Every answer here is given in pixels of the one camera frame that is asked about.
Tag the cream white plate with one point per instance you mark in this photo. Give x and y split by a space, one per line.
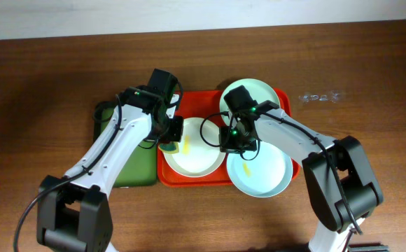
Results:
194 158

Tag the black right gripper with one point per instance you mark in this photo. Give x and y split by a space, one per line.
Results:
229 144

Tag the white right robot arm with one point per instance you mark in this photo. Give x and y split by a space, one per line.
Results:
342 187

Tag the red tray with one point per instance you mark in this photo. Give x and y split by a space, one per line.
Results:
194 104

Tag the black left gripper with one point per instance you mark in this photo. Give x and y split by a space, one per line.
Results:
174 129

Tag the light blue plate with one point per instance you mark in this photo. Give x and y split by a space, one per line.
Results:
263 173

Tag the yellow green sponge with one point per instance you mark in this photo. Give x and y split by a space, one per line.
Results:
170 147

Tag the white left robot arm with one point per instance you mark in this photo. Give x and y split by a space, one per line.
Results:
73 211

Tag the green tray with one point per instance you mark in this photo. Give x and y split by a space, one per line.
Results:
140 169

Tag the mint green plate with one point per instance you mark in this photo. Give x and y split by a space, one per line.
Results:
258 90

